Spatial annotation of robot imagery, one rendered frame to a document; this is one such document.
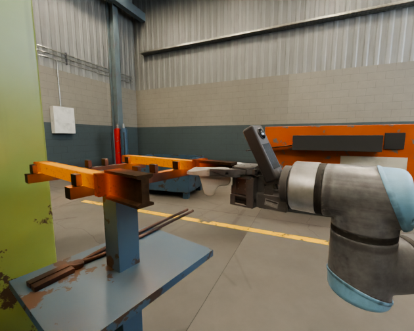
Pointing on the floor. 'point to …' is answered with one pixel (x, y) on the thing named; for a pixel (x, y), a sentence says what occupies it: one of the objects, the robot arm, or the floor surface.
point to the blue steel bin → (192, 182)
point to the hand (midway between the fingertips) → (206, 165)
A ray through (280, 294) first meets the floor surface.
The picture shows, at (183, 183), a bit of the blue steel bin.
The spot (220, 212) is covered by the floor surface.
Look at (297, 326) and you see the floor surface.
